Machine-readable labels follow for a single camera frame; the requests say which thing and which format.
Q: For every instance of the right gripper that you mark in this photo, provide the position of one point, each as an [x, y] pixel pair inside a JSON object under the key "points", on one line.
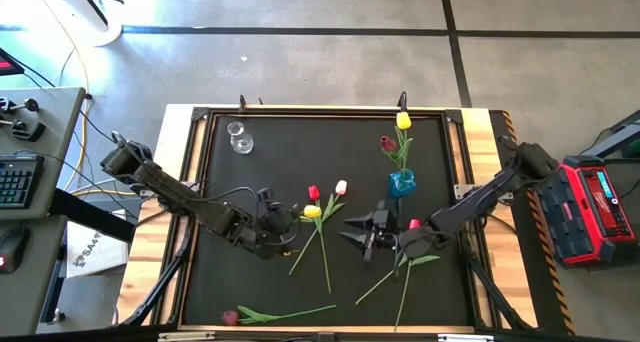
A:
{"points": [[389, 232]]}

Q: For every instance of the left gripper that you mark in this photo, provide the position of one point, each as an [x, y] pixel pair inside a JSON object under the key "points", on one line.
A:
{"points": [[275, 232]]}

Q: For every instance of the yellow artificial tulip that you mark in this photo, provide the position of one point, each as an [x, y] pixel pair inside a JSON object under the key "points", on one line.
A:
{"points": [[404, 120], [312, 211]]}

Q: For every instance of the pale pink artificial tulip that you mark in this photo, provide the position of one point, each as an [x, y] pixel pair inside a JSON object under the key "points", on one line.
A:
{"points": [[341, 187]]}

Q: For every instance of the blue glass vase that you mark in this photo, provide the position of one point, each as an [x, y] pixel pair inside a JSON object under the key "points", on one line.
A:
{"points": [[401, 184]]}

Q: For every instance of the dark red artificial tulip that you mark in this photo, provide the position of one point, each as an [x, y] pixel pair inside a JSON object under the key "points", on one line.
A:
{"points": [[388, 143]]}

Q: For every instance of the dusky maroon artificial tulip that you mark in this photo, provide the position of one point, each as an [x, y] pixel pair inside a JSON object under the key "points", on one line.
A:
{"points": [[230, 317]]}

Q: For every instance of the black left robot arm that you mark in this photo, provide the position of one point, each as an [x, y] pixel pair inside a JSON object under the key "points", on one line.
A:
{"points": [[170, 189]]}

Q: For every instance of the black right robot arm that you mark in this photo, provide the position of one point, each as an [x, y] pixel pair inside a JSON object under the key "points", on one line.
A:
{"points": [[475, 202]]}

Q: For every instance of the clear glass vase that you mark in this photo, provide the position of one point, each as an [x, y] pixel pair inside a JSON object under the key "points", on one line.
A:
{"points": [[241, 143]]}

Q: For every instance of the black support strut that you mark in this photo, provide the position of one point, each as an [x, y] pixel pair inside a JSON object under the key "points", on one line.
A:
{"points": [[165, 277], [492, 292]]}

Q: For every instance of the white printed box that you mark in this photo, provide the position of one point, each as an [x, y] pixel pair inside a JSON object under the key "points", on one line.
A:
{"points": [[92, 252]]}

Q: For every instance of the red black tool box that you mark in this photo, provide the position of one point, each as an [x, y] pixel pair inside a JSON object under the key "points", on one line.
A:
{"points": [[575, 217]]}

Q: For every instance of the grey side desk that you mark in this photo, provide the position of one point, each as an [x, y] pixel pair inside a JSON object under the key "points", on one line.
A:
{"points": [[30, 297], [55, 132]]}

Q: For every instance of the black metal stand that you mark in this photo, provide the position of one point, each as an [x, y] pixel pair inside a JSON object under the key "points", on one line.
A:
{"points": [[620, 134]]}

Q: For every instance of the white round stand base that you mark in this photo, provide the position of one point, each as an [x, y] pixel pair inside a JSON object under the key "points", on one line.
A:
{"points": [[100, 34]]}

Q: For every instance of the black backlit keyboard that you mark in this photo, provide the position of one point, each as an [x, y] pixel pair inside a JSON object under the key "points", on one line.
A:
{"points": [[20, 182]]}

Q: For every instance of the black desk clamp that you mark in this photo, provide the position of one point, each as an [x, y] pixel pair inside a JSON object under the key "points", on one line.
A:
{"points": [[30, 131]]}

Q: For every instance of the black computer mouse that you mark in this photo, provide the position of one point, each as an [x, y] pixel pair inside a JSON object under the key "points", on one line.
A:
{"points": [[11, 249]]}

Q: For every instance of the black knob lever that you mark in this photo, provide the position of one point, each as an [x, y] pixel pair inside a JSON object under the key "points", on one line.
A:
{"points": [[31, 104]]}

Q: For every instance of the black bar on stand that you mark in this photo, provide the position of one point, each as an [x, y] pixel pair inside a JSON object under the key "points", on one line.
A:
{"points": [[92, 4]]}

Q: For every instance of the black device with red light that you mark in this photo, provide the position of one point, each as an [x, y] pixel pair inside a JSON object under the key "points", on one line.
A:
{"points": [[7, 64]]}

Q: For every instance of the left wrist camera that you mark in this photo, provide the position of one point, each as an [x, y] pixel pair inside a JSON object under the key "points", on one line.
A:
{"points": [[265, 195]]}

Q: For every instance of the silver metal bracket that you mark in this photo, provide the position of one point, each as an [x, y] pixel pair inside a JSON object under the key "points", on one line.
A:
{"points": [[185, 336], [465, 338]]}

